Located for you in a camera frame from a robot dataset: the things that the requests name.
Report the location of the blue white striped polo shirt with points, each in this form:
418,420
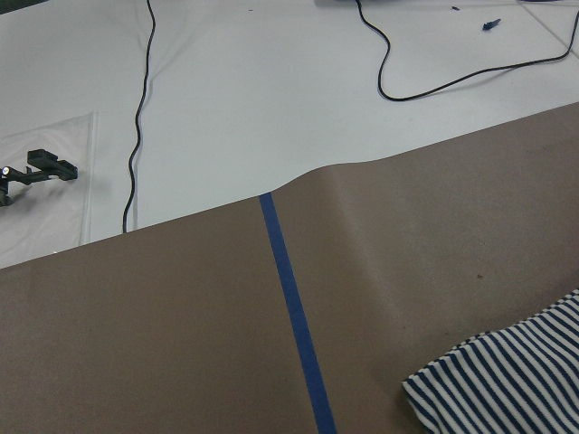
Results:
519,379

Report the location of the brown table cover mat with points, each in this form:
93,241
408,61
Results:
302,311

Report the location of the clear plastic sheet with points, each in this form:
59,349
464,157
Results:
50,216

